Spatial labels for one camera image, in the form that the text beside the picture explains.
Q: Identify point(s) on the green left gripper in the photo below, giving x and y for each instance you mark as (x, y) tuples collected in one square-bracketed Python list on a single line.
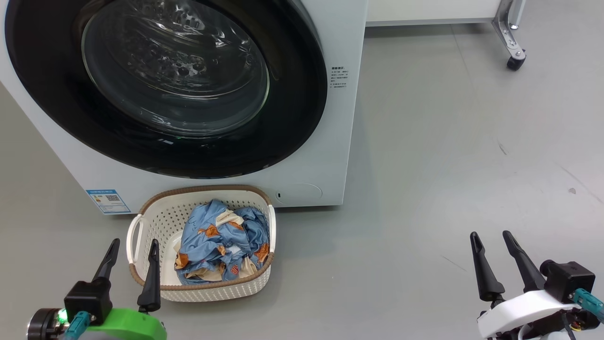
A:
[(127, 326)]

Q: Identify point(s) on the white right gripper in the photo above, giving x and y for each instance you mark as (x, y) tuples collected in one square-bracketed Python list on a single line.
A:
[(514, 309)]

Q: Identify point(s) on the blue patterned clothes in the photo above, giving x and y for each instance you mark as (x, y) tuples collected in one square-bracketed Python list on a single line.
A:
[(222, 245)]

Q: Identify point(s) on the black-rimmed glass washer door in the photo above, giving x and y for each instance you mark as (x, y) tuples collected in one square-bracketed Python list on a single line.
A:
[(71, 113)]

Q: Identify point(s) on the cream perforated laundry basket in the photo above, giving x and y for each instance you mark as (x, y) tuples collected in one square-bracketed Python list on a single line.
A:
[(155, 222)]

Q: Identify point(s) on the white front-load washing machine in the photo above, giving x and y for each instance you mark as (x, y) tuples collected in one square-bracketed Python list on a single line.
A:
[(311, 160)]

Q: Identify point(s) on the blue energy label sticker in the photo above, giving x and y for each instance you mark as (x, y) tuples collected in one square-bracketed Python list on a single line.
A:
[(108, 200)]

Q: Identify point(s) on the grey caster leg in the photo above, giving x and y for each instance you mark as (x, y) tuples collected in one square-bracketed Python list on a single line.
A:
[(509, 33)]

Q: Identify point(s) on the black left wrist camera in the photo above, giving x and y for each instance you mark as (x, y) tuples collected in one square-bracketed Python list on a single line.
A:
[(87, 300)]

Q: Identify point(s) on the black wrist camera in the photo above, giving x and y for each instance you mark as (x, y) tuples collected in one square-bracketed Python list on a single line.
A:
[(87, 300), (568, 281)]

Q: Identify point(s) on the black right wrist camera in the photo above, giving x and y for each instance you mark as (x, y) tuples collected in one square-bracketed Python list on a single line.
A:
[(568, 281)]

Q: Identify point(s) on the teal left camera connector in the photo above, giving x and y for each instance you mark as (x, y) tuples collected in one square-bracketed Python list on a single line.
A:
[(78, 326)]

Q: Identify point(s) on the teal camera connector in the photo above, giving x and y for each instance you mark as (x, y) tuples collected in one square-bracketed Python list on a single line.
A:
[(590, 302), (78, 326)]

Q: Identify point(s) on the teal right camera connector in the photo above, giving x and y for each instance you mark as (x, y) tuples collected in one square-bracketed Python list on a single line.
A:
[(590, 302)]

